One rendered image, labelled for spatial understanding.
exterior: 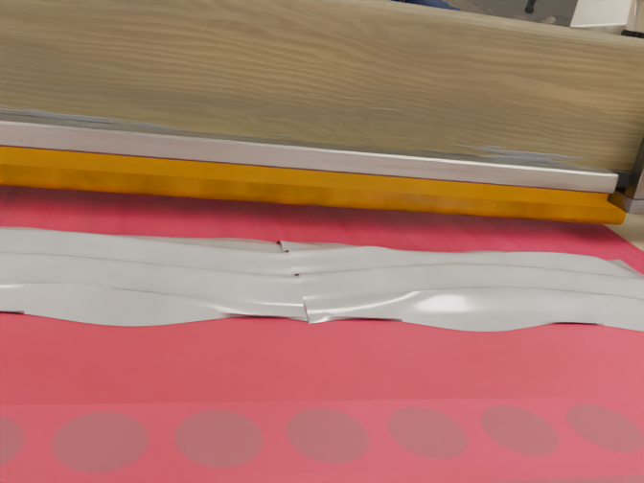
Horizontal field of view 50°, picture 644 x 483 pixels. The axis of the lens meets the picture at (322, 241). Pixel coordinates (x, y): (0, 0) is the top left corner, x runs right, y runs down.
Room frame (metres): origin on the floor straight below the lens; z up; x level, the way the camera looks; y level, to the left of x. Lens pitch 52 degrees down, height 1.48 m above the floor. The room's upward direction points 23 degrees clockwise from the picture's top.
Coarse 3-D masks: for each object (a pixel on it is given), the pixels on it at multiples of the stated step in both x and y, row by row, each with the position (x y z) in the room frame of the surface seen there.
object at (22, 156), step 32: (0, 160) 0.17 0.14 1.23; (32, 160) 0.17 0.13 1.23; (64, 160) 0.18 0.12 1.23; (96, 160) 0.18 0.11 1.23; (128, 160) 0.19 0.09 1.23; (160, 160) 0.20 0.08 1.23; (416, 192) 0.25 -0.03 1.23; (448, 192) 0.26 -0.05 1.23; (480, 192) 0.27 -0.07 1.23; (512, 192) 0.27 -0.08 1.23; (544, 192) 0.28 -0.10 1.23; (576, 192) 0.29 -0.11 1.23
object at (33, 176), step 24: (0, 168) 0.16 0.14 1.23; (24, 168) 0.17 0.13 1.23; (48, 168) 0.17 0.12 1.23; (120, 192) 0.18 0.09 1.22; (144, 192) 0.19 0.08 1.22; (168, 192) 0.19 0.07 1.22; (192, 192) 0.20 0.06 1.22; (216, 192) 0.20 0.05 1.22; (240, 192) 0.21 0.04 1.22; (264, 192) 0.21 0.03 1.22; (288, 192) 0.22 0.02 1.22; (312, 192) 0.22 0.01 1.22; (336, 192) 0.23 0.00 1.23; (360, 192) 0.24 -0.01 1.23; (384, 192) 0.24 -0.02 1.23; (480, 216) 0.26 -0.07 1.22; (504, 216) 0.27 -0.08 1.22; (528, 216) 0.27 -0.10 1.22; (552, 216) 0.28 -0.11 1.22; (576, 216) 0.29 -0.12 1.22; (600, 216) 0.29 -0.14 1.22; (624, 216) 0.30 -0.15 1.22
